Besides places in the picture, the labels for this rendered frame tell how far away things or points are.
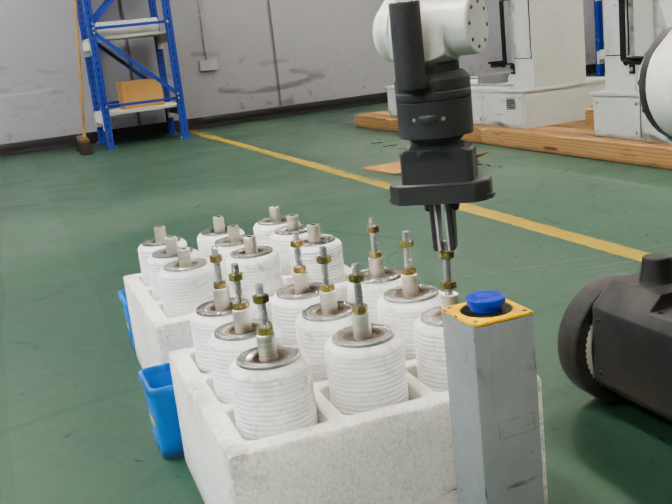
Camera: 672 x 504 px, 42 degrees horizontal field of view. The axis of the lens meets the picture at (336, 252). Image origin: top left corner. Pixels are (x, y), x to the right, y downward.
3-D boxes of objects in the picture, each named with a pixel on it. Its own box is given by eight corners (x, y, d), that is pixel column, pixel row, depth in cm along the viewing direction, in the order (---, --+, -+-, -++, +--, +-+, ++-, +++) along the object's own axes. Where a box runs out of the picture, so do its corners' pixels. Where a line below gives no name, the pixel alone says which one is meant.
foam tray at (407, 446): (416, 402, 146) (407, 299, 142) (549, 509, 110) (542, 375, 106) (185, 462, 134) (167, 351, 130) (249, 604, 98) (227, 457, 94)
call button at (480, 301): (493, 305, 93) (492, 286, 92) (513, 314, 89) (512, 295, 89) (460, 312, 92) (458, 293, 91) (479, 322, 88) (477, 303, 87)
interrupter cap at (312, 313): (370, 312, 115) (369, 307, 115) (322, 327, 111) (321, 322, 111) (337, 301, 121) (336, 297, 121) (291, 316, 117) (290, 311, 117)
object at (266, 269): (281, 336, 165) (269, 243, 160) (298, 351, 156) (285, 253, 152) (232, 348, 161) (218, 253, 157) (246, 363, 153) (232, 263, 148)
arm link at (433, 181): (381, 210, 103) (371, 108, 100) (399, 194, 112) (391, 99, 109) (489, 205, 99) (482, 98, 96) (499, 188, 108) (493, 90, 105)
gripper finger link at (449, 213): (447, 252, 105) (442, 201, 104) (451, 245, 108) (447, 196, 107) (460, 252, 105) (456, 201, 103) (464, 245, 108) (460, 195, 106)
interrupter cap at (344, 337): (351, 355, 100) (351, 349, 100) (320, 339, 107) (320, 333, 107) (406, 338, 104) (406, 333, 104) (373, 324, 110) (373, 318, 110)
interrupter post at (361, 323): (359, 344, 104) (356, 317, 103) (349, 339, 106) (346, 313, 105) (377, 339, 105) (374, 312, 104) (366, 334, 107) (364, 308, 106)
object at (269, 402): (288, 529, 99) (268, 379, 95) (231, 506, 105) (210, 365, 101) (343, 491, 106) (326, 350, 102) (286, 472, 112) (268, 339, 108)
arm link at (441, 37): (416, 98, 109) (408, 3, 106) (498, 93, 103) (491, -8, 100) (370, 110, 99) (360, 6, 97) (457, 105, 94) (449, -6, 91)
